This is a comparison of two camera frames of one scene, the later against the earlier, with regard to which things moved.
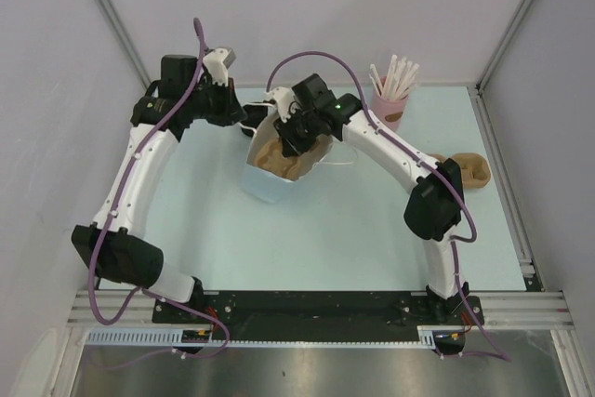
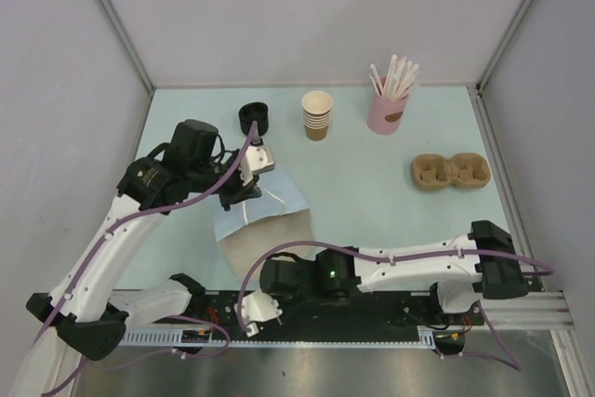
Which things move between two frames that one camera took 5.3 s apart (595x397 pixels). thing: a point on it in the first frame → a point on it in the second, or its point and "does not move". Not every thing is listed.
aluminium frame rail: [524, 310] does not move
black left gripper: [231, 112] → [240, 191]
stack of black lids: [255, 114] does not move
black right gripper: [292, 144] → [284, 306]
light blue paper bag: [262, 129] → [279, 215]
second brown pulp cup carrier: [473, 168] does not move
